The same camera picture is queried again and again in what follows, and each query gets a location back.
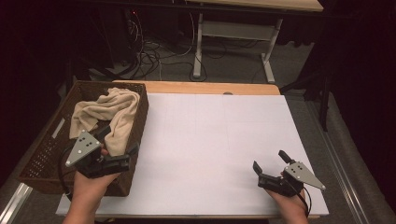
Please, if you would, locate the white table cover sheet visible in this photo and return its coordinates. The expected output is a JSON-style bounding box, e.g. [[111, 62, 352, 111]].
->
[[55, 92, 330, 217]]

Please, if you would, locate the short aluminium rail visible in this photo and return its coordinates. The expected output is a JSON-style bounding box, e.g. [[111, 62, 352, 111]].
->
[[0, 182, 34, 224]]

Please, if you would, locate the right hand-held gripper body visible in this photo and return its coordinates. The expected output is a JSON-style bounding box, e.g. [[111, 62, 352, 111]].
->
[[257, 161, 327, 198]]

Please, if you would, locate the long aluminium rail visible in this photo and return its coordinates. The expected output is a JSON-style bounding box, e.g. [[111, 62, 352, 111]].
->
[[306, 99, 370, 224]]

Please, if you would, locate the person's right hand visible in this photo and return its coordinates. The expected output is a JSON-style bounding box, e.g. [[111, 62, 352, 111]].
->
[[266, 189, 309, 224]]

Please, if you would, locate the beige sweater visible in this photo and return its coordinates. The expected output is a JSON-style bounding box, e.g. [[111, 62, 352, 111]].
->
[[68, 87, 141, 157]]

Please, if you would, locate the person's left hand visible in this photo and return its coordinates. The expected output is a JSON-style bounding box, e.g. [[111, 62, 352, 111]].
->
[[73, 171, 121, 208]]

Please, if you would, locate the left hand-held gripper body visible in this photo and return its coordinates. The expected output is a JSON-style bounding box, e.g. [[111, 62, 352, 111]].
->
[[64, 130, 132, 179]]

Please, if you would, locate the white-legged desk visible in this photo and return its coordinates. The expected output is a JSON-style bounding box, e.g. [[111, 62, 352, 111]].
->
[[186, 0, 325, 84]]

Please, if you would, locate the brown woven basket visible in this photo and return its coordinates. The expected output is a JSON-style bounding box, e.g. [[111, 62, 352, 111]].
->
[[17, 79, 149, 198]]

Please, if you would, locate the tangle of floor cables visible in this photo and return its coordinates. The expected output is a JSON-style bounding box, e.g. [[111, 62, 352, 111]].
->
[[125, 8, 208, 82]]

